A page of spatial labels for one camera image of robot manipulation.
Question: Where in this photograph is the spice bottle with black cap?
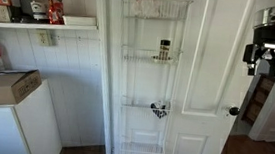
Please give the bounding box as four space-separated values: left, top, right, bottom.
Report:
158 38 172 62

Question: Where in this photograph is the dark bottle with red cap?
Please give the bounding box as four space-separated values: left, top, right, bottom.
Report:
3 0 24 23

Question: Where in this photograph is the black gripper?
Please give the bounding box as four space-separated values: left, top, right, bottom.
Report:
241 25 275 78

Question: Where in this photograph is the white panel door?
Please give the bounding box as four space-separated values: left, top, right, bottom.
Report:
92 0 275 154

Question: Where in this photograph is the flat white box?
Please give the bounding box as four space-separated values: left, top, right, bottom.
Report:
62 13 98 28

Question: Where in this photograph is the red snack bag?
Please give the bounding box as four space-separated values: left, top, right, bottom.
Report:
43 0 67 25

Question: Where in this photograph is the beige cardboard carton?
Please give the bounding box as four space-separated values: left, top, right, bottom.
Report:
0 4 13 24

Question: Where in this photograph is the white electrical outlet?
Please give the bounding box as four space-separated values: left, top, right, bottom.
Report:
34 28 54 47

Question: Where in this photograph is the white plastic bag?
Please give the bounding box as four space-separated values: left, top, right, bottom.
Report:
129 0 185 22

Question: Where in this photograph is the brown wooden dresser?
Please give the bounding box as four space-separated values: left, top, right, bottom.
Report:
240 71 275 128

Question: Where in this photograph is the white wall shelf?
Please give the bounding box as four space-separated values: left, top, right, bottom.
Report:
0 17 99 38

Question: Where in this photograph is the white mini fridge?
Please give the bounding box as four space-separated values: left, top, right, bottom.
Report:
0 74 69 154

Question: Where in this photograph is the black and white packet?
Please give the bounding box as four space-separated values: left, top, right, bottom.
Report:
149 99 170 120

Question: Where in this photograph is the white wire door rack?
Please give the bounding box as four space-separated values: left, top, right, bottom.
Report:
108 0 194 154

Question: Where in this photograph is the brown cardboard box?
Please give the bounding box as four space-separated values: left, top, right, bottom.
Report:
0 66 44 113

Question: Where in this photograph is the black door knob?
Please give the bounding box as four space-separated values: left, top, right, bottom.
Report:
227 105 241 117

